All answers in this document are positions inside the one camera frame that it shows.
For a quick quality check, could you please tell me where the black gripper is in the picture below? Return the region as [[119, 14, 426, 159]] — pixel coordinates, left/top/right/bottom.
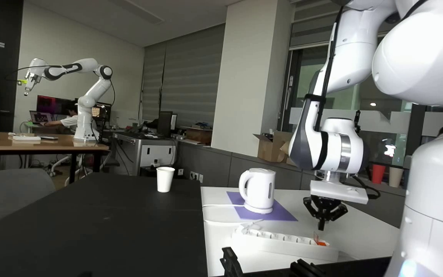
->
[[303, 196, 348, 231]]

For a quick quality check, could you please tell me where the white power strip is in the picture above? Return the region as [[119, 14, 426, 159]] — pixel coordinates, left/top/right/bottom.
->
[[231, 227, 339, 262]]

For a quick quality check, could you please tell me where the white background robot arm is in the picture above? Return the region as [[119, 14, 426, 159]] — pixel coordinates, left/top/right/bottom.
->
[[19, 57, 114, 142]]

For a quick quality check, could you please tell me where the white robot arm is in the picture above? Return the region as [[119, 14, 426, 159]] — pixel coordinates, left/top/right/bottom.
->
[[290, 0, 443, 277]]

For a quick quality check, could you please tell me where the purple mat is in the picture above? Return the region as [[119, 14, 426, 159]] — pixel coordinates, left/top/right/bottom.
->
[[228, 193, 296, 222]]

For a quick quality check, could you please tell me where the red cup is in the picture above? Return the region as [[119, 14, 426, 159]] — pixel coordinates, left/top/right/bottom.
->
[[371, 163, 386, 185]]

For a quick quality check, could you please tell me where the white electric kettle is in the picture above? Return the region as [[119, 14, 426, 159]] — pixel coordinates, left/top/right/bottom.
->
[[239, 168, 276, 210]]

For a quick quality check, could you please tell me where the cardboard box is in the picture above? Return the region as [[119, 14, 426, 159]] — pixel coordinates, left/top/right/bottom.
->
[[257, 131, 293, 163]]

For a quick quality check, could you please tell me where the beige cup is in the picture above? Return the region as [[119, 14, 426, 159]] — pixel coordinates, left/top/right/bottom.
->
[[389, 168, 403, 188]]

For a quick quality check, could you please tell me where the black clamp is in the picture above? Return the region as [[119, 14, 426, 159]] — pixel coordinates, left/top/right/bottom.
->
[[220, 247, 243, 277]]

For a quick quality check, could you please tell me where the white paper cup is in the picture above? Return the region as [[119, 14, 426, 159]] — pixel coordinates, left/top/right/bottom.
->
[[157, 167, 176, 193]]

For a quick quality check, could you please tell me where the grey cabinet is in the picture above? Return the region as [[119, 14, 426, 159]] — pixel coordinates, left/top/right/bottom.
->
[[113, 131, 179, 177]]

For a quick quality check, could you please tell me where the computer monitor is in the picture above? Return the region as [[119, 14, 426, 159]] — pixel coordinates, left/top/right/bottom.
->
[[37, 96, 77, 119]]

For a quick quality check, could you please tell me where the wooden table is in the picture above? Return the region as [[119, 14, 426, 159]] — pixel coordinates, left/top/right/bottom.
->
[[0, 133, 110, 183]]

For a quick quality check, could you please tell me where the grey chair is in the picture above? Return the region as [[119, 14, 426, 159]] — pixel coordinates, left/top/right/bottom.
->
[[0, 168, 56, 220]]

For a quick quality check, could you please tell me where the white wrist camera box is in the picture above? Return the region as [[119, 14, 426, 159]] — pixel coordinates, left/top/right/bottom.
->
[[311, 180, 369, 205]]

